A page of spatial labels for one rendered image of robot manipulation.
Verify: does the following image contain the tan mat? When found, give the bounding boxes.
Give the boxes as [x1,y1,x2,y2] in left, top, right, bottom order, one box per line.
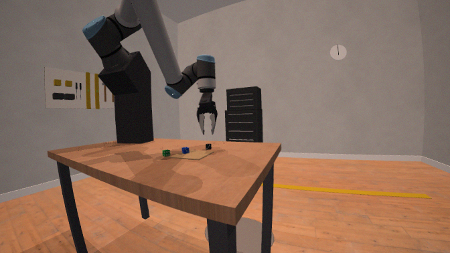
[169,150,214,160]

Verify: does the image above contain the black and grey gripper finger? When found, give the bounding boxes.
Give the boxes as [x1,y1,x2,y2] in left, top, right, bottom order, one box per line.
[197,108,205,135]
[210,107,218,134]

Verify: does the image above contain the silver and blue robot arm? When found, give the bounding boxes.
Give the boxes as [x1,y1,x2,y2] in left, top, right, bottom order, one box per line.
[82,0,216,99]

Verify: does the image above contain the green die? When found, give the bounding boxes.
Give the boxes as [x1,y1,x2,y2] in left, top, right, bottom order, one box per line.
[162,149,170,157]

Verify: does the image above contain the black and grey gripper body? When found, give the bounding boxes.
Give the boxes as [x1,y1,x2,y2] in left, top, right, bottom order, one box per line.
[199,88,216,114]

